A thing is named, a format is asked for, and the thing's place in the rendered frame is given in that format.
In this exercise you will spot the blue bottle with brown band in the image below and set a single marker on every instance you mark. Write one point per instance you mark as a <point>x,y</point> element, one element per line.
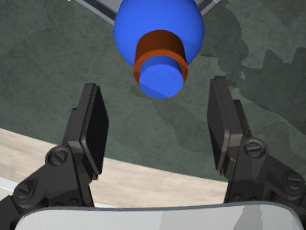
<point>164,36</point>

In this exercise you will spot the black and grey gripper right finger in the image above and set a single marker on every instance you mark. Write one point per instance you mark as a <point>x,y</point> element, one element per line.
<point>244,160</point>

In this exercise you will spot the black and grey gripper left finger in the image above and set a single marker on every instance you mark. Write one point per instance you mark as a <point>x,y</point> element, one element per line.
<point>57,183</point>

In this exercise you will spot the grey rectangular tray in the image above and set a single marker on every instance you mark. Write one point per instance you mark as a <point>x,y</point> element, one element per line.
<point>107,9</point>

